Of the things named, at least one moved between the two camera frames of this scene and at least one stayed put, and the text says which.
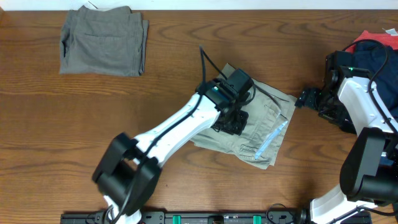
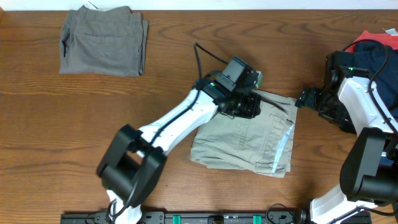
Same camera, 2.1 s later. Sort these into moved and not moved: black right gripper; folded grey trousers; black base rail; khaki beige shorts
Moved: khaki beige shorts
Not moved: folded grey trousers; black right gripper; black base rail
